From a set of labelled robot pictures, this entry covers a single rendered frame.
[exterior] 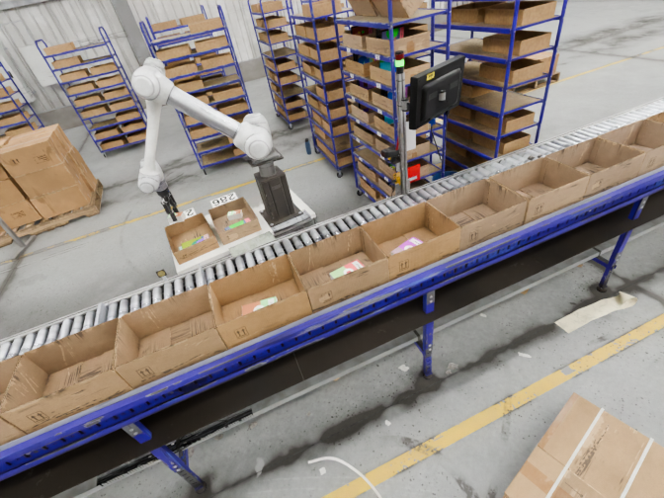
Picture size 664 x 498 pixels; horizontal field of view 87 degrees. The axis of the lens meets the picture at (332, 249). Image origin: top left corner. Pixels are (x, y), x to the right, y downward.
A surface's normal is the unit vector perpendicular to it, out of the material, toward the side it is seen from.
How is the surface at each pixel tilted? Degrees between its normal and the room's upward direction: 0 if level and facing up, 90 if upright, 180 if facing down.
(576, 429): 0
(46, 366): 90
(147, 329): 89
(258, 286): 89
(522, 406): 0
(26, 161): 90
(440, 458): 0
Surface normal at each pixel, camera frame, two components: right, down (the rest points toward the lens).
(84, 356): 0.37, 0.52
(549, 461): -0.16, -0.77
